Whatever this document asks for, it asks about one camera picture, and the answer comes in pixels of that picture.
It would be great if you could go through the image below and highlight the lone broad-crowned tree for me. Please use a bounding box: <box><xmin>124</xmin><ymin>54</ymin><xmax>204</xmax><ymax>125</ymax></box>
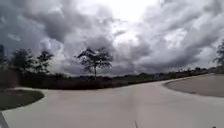
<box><xmin>76</xmin><ymin>46</ymin><xmax>114</xmax><ymax>80</ymax></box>

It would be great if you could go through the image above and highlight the dark hedge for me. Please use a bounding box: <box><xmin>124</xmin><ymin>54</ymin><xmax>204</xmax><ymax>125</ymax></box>
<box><xmin>0</xmin><ymin>68</ymin><xmax>181</xmax><ymax>91</ymax></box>

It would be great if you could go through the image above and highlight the distant tree line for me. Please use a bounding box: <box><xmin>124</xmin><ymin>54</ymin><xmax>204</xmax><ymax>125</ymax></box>
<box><xmin>113</xmin><ymin>66</ymin><xmax>224</xmax><ymax>81</ymax></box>

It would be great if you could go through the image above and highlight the dark tree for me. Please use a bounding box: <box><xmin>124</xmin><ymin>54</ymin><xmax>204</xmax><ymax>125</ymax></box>
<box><xmin>0</xmin><ymin>44</ymin><xmax>8</xmax><ymax>70</ymax></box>
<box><xmin>9</xmin><ymin>48</ymin><xmax>36</xmax><ymax>73</ymax></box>
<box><xmin>34</xmin><ymin>49</ymin><xmax>55</xmax><ymax>74</ymax></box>

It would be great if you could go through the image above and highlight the dark grass patch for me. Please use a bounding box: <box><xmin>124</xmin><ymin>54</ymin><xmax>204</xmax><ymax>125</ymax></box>
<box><xmin>0</xmin><ymin>88</ymin><xmax>45</xmax><ymax>112</ymax></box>

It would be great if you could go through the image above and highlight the grey-brown bare ground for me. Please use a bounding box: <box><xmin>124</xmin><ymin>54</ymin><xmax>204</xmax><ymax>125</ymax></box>
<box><xmin>164</xmin><ymin>73</ymin><xmax>224</xmax><ymax>98</ymax></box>

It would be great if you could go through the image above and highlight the pale concrete path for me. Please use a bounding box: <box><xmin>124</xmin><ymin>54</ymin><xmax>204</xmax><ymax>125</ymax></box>
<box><xmin>0</xmin><ymin>73</ymin><xmax>224</xmax><ymax>128</ymax></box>

